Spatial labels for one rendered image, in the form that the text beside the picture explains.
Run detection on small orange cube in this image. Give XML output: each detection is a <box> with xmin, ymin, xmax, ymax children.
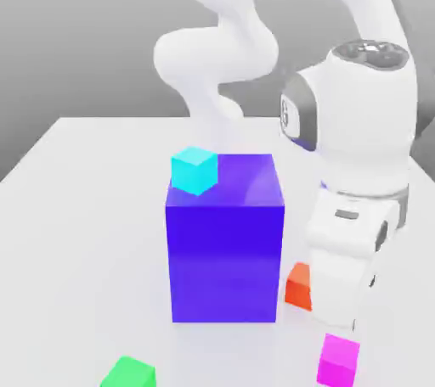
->
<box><xmin>284</xmin><ymin>261</ymin><xmax>313</xmax><ymax>312</ymax></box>

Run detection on large blue box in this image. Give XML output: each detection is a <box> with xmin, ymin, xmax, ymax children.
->
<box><xmin>165</xmin><ymin>153</ymin><xmax>285</xmax><ymax>324</ymax></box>

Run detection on small magenta cube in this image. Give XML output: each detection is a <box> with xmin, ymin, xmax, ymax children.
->
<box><xmin>316</xmin><ymin>333</ymin><xmax>361</xmax><ymax>387</ymax></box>

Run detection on small green cube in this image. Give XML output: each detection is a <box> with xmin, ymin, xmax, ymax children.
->
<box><xmin>99</xmin><ymin>355</ymin><xmax>156</xmax><ymax>387</ymax></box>

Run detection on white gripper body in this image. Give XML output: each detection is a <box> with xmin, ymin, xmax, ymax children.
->
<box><xmin>309</xmin><ymin>250</ymin><xmax>377</xmax><ymax>331</ymax></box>

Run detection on small cyan cube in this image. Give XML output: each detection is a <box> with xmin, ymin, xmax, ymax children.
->
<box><xmin>170</xmin><ymin>146</ymin><xmax>219</xmax><ymax>197</ymax></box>

